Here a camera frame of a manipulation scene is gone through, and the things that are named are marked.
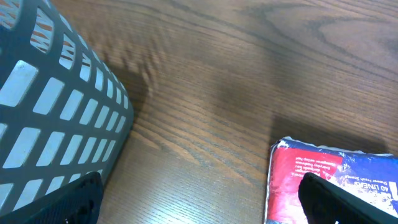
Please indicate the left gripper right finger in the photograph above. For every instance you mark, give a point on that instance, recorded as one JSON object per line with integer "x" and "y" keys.
{"x": 324, "y": 202}

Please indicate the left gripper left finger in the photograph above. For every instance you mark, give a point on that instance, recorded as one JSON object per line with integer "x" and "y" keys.
{"x": 78, "y": 202}

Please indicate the grey plastic mesh basket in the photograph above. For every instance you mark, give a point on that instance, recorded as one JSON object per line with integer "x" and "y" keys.
{"x": 64, "y": 113}

